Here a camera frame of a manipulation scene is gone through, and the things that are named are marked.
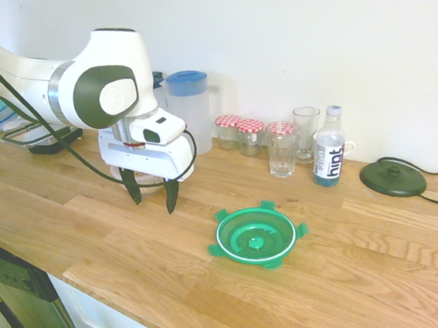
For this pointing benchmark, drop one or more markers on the clear zip bag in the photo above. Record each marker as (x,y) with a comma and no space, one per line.
(9,119)

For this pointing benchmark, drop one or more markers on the hint water bottle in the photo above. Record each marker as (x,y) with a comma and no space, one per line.
(329,161)

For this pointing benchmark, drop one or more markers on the white mug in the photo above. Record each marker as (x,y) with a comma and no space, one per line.
(349,142)

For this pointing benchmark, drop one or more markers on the clear plastic food bowl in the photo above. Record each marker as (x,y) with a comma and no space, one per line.
(151,188)

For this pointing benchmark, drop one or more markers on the black container clear lid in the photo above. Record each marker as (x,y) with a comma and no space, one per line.
(46,147)

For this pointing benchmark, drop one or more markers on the black kettle base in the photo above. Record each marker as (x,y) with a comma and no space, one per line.
(393,183)

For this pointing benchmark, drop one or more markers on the small pitcher dark blue lid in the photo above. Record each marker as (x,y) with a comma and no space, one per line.
(160,96)

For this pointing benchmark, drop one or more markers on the tall clear drinking glass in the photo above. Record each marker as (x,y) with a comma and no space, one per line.
(306,132)

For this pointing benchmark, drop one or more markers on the large pitcher blue lid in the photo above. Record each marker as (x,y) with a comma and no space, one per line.
(194,112)

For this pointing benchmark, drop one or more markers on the glass jar red checkered lid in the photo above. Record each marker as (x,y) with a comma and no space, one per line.
(227,132)
(249,139)
(280,128)

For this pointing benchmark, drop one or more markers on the white cabinet front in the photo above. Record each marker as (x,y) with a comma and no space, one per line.
(102,322)

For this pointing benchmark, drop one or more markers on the stainless steel appliance door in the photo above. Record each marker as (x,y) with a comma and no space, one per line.
(22,291)

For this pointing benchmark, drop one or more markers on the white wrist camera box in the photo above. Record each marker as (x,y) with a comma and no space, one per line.
(161,127)

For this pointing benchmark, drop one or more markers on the nuts pile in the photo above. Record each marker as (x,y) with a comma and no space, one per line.
(149,181)

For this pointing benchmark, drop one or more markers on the faceted glass tumbler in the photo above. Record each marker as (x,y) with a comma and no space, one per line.
(282,161)

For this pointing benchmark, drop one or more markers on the green round container lid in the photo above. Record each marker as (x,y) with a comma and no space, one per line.
(250,242)

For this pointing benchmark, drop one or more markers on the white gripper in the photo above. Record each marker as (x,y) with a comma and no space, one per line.
(152,158)

